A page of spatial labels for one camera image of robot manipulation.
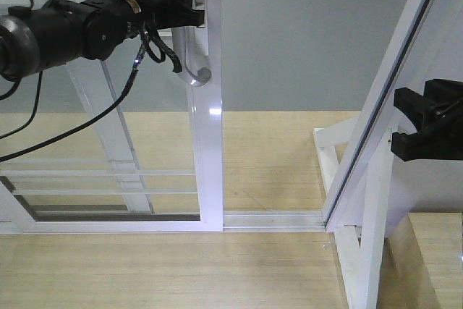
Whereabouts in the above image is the aluminium floor door track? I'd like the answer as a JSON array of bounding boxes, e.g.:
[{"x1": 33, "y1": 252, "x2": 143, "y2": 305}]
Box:
[{"x1": 223, "y1": 210, "x2": 326, "y2": 233}]

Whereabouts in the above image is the white wooden support brace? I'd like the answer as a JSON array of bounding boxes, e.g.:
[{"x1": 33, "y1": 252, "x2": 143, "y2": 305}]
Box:
[{"x1": 313, "y1": 117, "x2": 395, "y2": 308}]

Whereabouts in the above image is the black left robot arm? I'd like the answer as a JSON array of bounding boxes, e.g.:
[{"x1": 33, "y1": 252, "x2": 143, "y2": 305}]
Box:
[{"x1": 1, "y1": 0, "x2": 205, "y2": 82}]

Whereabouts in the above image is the grey door pull handle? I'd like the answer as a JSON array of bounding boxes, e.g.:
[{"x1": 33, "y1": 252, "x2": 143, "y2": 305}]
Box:
[{"x1": 172, "y1": 0, "x2": 212, "y2": 87}]

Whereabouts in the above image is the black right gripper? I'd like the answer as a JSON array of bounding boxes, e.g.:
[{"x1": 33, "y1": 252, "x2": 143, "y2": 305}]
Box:
[{"x1": 391, "y1": 79, "x2": 462, "y2": 161}]

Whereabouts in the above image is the white framed glass sliding door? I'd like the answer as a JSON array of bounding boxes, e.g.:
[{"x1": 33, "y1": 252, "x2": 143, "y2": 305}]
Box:
[{"x1": 1, "y1": 0, "x2": 224, "y2": 234}]

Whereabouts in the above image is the white door frame post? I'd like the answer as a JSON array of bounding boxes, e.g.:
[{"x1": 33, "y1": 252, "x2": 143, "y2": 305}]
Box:
[{"x1": 322, "y1": 0, "x2": 434, "y2": 232}]

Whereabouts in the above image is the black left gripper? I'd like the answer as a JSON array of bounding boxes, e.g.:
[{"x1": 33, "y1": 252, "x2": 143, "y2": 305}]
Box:
[{"x1": 85, "y1": 0, "x2": 205, "y2": 60}]

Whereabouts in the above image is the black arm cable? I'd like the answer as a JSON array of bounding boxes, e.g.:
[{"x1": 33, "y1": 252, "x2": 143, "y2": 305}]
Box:
[{"x1": 0, "y1": 0, "x2": 182, "y2": 164}]

